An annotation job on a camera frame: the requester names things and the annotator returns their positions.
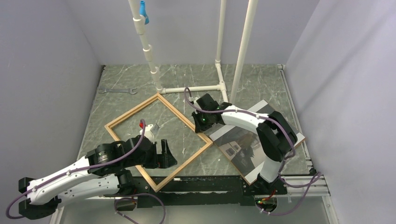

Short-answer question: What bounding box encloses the wooden picture frame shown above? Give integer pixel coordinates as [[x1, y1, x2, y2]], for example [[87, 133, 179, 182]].
[[104, 92, 214, 193]]

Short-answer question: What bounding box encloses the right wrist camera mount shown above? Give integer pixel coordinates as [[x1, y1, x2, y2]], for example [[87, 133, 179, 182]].
[[188, 97, 199, 104]]

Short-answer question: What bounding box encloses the grey metal wrench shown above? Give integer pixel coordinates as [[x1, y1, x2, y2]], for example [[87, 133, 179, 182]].
[[98, 87, 137, 95]]

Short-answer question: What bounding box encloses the white PVC pipe stand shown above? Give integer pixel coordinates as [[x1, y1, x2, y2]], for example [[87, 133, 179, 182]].
[[128, 0, 259, 103]]

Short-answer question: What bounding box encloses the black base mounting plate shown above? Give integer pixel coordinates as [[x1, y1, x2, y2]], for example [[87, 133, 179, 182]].
[[113, 175, 288, 208]]

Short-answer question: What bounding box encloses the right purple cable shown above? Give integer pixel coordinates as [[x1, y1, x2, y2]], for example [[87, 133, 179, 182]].
[[184, 87, 322, 217]]

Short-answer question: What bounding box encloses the glossy photo board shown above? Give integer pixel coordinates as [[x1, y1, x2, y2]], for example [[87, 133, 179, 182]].
[[208, 99, 306, 186]]

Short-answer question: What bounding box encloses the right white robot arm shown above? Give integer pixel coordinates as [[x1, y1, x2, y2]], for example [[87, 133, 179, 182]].
[[192, 94, 305, 194]]

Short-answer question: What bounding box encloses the blue nozzle on pipe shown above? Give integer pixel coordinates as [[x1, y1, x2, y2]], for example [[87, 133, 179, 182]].
[[140, 0, 149, 25]]

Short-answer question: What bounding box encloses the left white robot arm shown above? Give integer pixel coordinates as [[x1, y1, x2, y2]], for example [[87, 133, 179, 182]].
[[18, 136, 177, 220]]

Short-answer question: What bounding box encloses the purple cable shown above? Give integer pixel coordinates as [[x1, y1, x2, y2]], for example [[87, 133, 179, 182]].
[[5, 119, 167, 224], [184, 87, 322, 217]]

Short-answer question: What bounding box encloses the aluminium rail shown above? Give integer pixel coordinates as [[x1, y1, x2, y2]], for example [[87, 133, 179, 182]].
[[50, 175, 338, 224]]

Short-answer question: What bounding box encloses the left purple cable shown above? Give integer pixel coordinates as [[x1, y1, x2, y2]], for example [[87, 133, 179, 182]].
[[5, 119, 167, 224]]

